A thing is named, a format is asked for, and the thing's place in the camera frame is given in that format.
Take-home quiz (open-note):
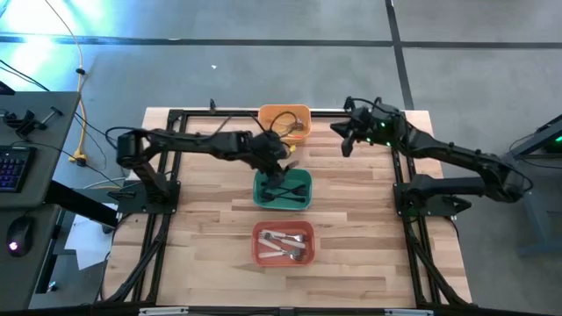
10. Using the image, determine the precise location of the black keyboard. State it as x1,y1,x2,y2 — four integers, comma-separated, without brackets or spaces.
0,146,39,194

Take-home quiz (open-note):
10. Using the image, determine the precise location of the green plastic bin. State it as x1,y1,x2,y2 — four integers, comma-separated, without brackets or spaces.
252,168,313,212

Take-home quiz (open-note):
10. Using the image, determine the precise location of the dark grey desk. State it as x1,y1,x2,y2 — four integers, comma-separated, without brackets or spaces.
0,90,83,312

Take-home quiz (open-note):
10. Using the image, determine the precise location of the yellow cable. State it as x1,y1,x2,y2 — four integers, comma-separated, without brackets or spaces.
43,0,89,167

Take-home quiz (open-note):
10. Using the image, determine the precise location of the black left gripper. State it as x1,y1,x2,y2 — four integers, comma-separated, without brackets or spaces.
252,131,300,190

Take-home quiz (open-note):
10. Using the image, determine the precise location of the black desk beam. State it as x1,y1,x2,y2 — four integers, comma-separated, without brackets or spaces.
46,179,119,228

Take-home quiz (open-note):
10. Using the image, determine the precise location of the red plastic bin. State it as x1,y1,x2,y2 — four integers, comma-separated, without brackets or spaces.
250,219,317,268

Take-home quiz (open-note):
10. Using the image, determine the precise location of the orange plastic bin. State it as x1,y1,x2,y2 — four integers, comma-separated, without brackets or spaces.
256,104,313,146

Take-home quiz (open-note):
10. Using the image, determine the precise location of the white paper sheet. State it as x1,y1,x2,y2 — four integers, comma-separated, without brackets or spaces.
64,202,119,271

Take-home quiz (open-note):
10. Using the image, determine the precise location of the blue-grey legged workbench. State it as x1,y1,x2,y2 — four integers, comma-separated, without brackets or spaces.
482,112,562,256

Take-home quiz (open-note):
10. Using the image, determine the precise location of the silver metal bracket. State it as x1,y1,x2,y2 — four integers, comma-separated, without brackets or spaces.
384,308,435,316
139,306,190,316

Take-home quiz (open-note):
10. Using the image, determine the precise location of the black computer mouse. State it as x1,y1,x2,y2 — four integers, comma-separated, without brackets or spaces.
5,215,36,258

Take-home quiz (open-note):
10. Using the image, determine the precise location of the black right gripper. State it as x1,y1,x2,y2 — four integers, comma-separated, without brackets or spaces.
329,104,407,158

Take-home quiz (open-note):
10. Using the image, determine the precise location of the black clamp tool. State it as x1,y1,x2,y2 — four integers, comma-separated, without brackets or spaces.
2,106,64,137

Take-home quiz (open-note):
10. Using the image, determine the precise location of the black aluminium table frame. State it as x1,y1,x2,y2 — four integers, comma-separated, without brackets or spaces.
94,107,473,308

